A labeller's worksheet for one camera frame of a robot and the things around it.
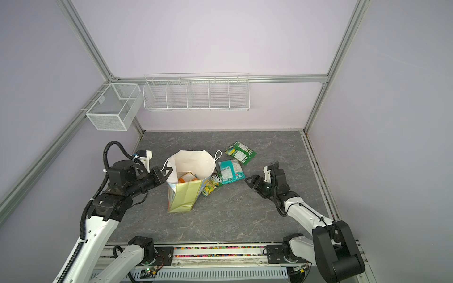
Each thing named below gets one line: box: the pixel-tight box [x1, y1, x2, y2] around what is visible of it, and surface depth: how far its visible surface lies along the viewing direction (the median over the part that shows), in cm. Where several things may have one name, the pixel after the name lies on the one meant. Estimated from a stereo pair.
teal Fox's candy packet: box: [217, 159, 246, 185], surface depth 98 cm
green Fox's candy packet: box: [224, 141, 257, 166], surface depth 107 cm
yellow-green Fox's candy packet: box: [201, 173, 223, 198], surface depth 93 cm
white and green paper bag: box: [161, 149, 222, 213], surface depth 82 cm
